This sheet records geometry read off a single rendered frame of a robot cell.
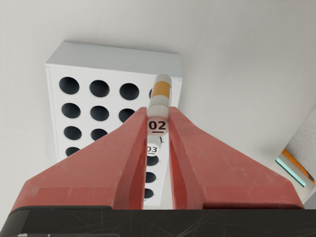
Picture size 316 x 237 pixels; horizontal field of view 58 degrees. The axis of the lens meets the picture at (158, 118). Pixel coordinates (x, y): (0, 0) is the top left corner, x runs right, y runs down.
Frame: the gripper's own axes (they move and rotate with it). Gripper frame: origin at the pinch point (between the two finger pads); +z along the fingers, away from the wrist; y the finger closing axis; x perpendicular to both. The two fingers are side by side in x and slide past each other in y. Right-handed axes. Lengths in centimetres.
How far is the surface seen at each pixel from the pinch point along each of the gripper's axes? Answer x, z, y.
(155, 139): 5.0, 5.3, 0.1
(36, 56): 0.9, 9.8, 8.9
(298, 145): 75, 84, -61
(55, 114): 3.4, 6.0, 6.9
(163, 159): 7.4, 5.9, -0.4
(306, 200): 7.2, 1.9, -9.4
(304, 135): 69, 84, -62
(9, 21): -1.7, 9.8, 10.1
